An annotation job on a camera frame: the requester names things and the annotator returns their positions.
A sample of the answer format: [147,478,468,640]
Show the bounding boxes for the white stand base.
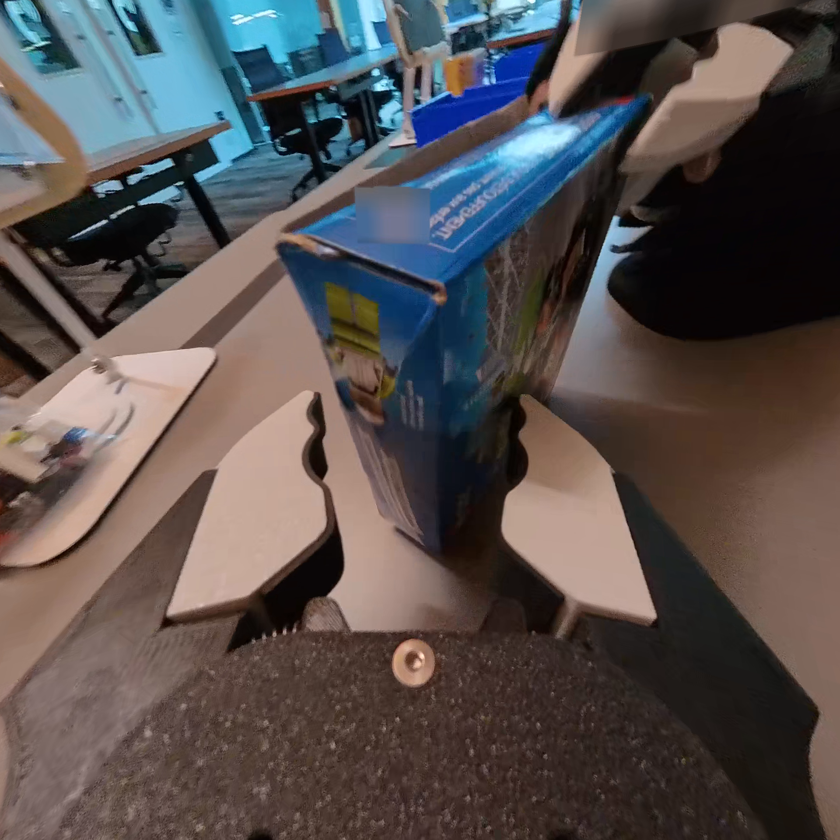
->
[0,348,217,568]

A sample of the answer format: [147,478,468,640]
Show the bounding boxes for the clear plastic bag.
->
[0,394,137,549]

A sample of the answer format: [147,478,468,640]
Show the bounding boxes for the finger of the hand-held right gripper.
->
[546,36,613,120]
[620,25,796,176]

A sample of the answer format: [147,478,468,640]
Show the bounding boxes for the wooden desk black legs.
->
[246,46,401,185]
[0,121,234,349]

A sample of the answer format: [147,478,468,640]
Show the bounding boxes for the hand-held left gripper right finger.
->
[500,394,658,643]

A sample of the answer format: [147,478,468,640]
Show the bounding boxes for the dark board on easel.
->
[387,0,455,148]

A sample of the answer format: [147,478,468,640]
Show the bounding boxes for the black table cover panel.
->
[364,147,421,172]

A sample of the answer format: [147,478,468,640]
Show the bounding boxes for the yellow purple box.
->
[443,49,490,98]

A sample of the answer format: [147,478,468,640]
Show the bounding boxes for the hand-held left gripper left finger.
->
[164,390,339,627]

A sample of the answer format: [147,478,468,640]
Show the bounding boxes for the white double door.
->
[0,0,165,126]

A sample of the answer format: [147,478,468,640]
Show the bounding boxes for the black office chair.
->
[13,200,191,322]
[233,46,345,204]

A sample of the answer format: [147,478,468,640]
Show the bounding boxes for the blue lego set box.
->
[276,92,654,555]

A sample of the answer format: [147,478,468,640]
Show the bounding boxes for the pile of lego pieces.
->
[0,420,101,526]

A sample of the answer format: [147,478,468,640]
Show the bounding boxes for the metal stand rod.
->
[92,357,173,395]

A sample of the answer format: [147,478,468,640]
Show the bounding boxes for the stand display board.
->
[0,59,89,231]

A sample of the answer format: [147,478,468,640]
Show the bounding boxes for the blue plastic bin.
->
[412,77,532,148]
[492,42,549,83]

